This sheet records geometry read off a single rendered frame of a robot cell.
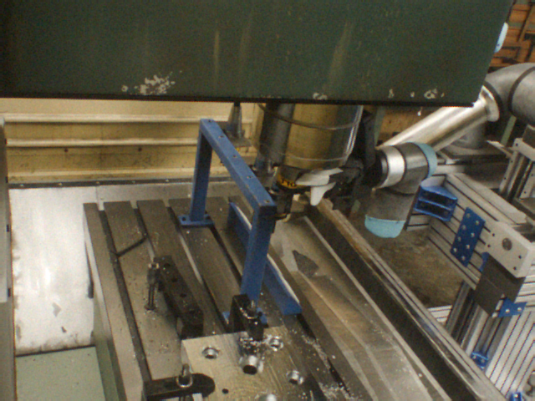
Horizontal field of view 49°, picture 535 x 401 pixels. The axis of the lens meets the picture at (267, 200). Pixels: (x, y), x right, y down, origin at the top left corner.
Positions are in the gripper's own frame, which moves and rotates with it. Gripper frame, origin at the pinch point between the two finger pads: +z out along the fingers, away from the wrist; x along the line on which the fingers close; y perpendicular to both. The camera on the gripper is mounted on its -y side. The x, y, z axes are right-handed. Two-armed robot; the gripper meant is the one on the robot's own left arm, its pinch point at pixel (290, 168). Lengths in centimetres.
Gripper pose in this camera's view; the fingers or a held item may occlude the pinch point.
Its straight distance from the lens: 92.1
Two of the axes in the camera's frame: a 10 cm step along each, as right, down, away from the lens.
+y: -2.0, 8.7, 4.5
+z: -7.8, 1.3, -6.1
